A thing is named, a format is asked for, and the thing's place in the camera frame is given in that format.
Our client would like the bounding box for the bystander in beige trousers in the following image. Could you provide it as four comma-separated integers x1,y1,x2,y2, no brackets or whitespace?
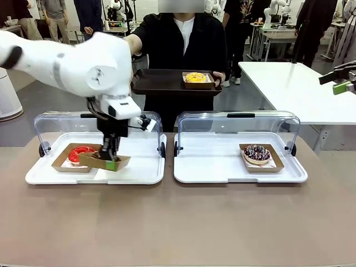
13,0,43,40

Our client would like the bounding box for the bystander in black clothes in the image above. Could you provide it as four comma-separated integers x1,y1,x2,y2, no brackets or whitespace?
291,0,338,69

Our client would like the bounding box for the white display tray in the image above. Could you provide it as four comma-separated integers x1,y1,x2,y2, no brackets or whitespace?
24,132,167,186
174,132,309,184

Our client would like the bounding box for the dark brown serving tray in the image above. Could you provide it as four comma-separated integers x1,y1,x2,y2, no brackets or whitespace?
131,68,223,97

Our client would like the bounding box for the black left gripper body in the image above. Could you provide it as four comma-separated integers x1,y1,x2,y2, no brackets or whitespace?
96,116,130,140

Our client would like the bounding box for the bystander in dark blue clothes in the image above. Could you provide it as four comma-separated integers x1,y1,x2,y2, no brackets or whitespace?
73,0,97,42

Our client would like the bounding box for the bystander in khaki trousers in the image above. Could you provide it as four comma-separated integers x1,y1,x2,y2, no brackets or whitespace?
44,0,70,45

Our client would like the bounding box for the grey background workbench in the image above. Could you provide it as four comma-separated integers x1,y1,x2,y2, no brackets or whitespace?
246,22,300,62

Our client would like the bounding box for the person in black jacket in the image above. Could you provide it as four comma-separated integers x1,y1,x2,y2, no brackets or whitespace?
130,0,230,133

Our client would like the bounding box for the cardboard box of sprinkled chocolate donut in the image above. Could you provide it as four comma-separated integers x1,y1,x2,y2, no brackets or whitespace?
239,144,285,174

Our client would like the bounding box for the cardboard box of red donut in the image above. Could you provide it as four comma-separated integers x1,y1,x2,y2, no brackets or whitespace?
51,143,102,174

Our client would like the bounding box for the white table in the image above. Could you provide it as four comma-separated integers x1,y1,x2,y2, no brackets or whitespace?
238,61,356,155

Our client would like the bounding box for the cardboard box of plain chocolate donut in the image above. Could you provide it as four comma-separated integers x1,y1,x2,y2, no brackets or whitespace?
79,151,131,172

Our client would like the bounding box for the red glazed donut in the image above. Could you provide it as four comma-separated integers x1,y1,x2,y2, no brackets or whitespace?
68,145,97,164

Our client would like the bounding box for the chocolate donut with coloured sprinkles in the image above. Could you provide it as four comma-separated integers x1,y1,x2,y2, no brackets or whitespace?
244,144,271,164

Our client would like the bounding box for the person's left hand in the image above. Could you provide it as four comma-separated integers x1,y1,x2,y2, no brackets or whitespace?
212,71,226,87

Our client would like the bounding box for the clear lid with black hinges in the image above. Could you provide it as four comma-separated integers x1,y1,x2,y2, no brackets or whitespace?
174,110,301,156
33,111,167,159

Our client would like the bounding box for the person's right forearm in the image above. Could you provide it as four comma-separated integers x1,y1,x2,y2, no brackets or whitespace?
123,33,144,56

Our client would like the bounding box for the yellow sprinkled donut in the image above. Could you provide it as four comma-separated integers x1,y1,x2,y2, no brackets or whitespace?
185,72,208,83

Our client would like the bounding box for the bystander in grey dress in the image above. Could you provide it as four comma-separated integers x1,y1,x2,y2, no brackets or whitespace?
332,0,356,67

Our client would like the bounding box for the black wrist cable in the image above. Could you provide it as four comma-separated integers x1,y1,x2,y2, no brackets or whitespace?
86,97,109,121

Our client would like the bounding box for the small white wrist camera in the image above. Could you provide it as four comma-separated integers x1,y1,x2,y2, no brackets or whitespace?
130,113,158,133

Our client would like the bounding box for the bystander in graphic shirt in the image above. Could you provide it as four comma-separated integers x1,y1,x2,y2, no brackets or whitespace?
223,0,253,86

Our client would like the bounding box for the cardboard box of yellow donut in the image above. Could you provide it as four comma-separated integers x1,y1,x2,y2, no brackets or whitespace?
182,71,216,90

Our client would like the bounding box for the white air purifier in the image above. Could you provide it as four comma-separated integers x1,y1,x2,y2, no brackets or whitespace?
0,68,23,122

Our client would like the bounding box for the plain chocolate donut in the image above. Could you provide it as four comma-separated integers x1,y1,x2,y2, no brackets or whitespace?
93,151,122,162

